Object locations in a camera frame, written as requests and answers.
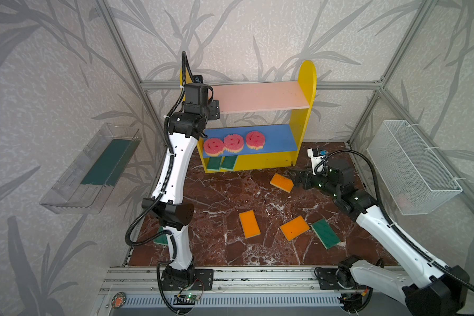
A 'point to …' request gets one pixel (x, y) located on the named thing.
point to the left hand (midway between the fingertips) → (207, 97)
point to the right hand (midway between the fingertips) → (296, 163)
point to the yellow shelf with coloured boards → (260, 124)
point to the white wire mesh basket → (416, 180)
